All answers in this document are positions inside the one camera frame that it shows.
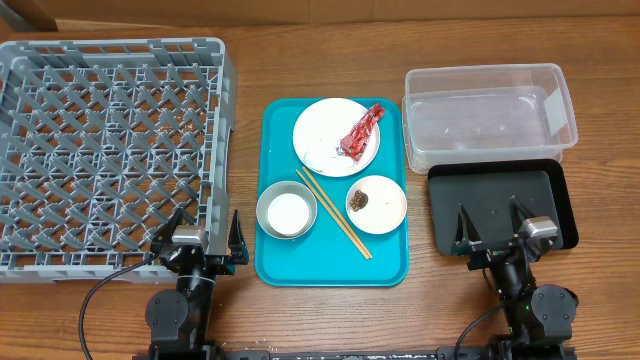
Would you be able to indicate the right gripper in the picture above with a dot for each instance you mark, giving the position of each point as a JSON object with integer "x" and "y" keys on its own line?
{"x": 496, "y": 249}

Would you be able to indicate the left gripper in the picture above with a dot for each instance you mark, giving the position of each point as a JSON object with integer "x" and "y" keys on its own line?
{"x": 237, "y": 247}

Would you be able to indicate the small white dish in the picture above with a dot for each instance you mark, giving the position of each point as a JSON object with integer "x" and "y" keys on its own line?
{"x": 386, "y": 208}

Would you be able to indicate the brown food lump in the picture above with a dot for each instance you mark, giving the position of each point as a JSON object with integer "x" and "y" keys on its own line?
{"x": 358, "y": 201}

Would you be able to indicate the red snack wrapper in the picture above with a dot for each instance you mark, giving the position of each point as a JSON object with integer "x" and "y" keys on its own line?
{"x": 355, "y": 142}

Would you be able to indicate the white cup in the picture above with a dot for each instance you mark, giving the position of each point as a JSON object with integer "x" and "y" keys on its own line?
{"x": 288, "y": 214}

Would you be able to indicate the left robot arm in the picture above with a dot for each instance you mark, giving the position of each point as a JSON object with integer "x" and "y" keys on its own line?
{"x": 178, "y": 318}

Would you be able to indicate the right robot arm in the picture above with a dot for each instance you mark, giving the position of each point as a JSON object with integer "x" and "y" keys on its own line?
{"x": 539, "y": 318}

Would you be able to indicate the black plastic tray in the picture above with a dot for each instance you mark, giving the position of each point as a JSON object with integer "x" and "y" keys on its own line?
{"x": 484, "y": 193}

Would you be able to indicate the grey bowl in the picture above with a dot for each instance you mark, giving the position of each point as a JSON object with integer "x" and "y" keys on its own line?
{"x": 279, "y": 188}

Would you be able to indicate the clear plastic bin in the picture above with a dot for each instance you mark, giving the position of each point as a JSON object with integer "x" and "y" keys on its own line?
{"x": 486, "y": 113}

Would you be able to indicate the lower wooden chopstick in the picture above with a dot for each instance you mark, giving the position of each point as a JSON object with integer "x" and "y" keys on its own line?
{"x": 330, "y": 215}

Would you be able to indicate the wooden chopstick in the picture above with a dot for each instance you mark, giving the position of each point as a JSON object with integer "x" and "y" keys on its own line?
{"x": 330, "y": 215}
{"x": 340, "y": 215}

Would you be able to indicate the teal plastic tray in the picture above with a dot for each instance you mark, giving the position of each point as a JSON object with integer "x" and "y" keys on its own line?
{"x": 325, "y": 256}

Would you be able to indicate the upper wooden chopstick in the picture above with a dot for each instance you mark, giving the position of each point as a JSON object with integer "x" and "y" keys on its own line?
{"x": 340, "y": 215}

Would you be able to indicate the grey plastic dish rack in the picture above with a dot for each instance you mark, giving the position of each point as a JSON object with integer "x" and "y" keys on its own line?
{"x": 101, "y": 142}

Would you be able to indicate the large white plate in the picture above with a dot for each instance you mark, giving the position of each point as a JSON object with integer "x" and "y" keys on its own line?
{"x": 317, "y": 133}

